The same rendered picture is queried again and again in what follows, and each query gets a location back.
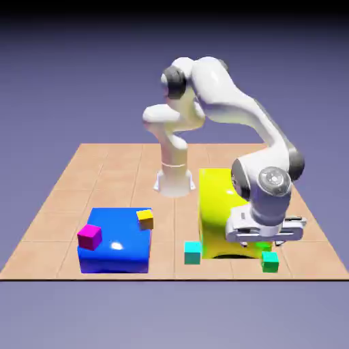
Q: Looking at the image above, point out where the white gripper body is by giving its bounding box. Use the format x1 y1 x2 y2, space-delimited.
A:
225 206 308 243

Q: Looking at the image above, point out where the large yellow box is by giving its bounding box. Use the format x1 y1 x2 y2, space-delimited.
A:
198 168 273 260

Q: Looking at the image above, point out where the large blue box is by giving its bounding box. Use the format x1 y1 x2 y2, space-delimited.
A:
76 207 153 274

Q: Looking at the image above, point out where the small green cube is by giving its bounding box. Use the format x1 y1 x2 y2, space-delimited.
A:
260 251 280 273

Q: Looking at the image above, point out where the small magenta cube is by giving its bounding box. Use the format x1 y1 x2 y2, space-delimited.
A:
76 224 103 252

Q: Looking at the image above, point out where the small yellow cube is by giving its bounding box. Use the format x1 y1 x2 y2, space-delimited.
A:
136 209 154 230

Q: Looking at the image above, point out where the small cyan cube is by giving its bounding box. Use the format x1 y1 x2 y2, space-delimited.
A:
184 241 202 265

